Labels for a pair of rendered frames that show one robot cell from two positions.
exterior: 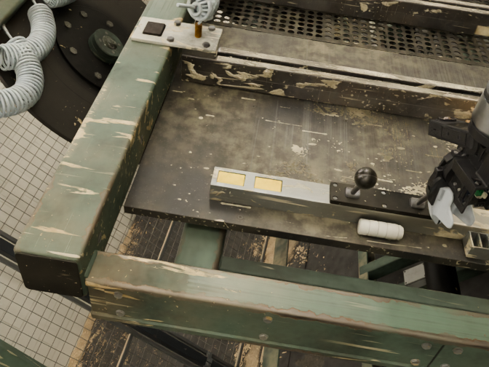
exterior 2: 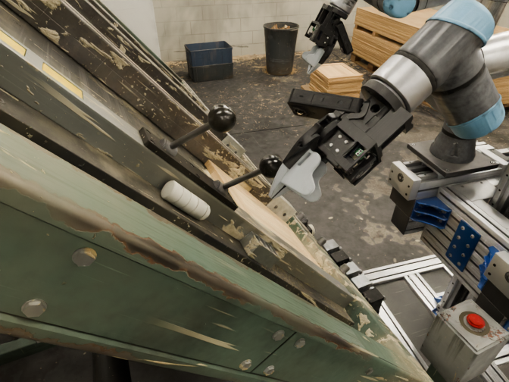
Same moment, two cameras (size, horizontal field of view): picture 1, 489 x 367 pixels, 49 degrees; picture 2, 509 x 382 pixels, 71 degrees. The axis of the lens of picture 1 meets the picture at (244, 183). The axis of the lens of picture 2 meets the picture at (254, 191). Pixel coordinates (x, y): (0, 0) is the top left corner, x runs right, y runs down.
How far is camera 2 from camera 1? 63 cm
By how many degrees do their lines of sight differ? 53
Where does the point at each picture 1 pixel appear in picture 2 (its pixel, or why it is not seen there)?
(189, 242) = not seen: outside the picture
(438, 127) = (307, 93)
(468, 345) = (318, 333)
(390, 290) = not seen: hidden behind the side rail
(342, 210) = (152, 163)
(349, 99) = (127, 89)
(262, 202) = (45, 100)
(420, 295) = not seen: hidden behind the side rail
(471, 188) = (370, 143)
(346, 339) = (192, 321)
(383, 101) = (157, 109)
